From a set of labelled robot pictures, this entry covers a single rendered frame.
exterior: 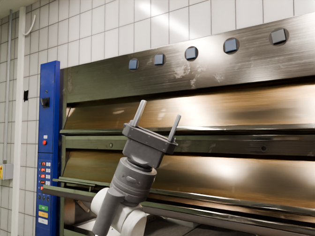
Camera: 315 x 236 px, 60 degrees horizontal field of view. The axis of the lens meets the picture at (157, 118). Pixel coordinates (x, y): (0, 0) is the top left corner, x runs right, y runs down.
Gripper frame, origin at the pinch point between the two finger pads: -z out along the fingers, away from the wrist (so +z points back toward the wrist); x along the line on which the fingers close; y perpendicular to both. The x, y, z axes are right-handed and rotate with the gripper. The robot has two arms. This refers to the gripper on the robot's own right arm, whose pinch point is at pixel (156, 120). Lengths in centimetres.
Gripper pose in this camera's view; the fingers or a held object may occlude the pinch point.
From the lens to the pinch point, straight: 59.9
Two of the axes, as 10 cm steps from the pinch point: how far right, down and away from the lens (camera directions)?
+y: 1.2, -0.6, 9.9
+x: -9.2, -3.8, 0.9
